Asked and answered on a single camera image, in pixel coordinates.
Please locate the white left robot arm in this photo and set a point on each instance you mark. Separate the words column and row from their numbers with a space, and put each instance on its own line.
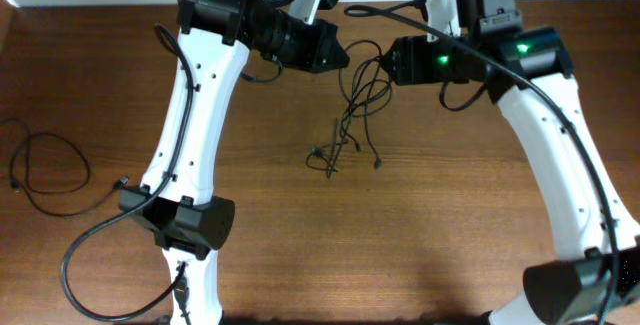
column 175, row 199

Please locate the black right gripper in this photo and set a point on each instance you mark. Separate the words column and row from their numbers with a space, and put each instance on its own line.
column 412, row 60

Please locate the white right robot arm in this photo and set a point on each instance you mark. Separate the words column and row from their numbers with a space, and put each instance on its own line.
column 529, row 76

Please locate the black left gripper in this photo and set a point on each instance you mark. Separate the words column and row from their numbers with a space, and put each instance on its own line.
column 310, row 44

